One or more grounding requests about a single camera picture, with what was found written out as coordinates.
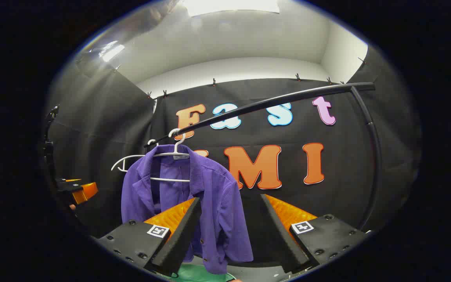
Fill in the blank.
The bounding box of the row of black clips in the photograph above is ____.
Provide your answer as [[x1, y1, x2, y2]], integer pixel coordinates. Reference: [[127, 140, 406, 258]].
[[112, 57, 367, 99]]

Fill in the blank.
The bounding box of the small ceiling light panel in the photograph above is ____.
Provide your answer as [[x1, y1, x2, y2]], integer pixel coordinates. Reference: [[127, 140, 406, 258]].
[[99, 40, 126, 63]]

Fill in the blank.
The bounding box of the black clothes rack rail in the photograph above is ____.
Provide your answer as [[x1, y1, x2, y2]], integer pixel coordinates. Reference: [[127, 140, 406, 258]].
[[144, 82, 383, 231]]

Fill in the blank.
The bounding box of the white clothes hanger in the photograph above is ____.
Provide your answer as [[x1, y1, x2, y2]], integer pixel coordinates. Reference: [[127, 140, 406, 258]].
[[110, 139, 159, 173], [148, 128, 191, 183]]

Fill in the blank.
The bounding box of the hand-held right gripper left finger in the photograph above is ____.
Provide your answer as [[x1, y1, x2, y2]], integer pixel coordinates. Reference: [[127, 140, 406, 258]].
[[96, 197, 203, 278]]

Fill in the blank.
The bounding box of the purple jacket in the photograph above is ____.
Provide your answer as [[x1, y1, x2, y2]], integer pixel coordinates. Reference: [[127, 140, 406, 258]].
[[121, 144, 254, 275]]

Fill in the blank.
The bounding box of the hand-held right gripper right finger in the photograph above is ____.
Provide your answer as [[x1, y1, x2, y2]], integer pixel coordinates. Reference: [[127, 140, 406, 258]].
[[260, 193, 369, 274]]

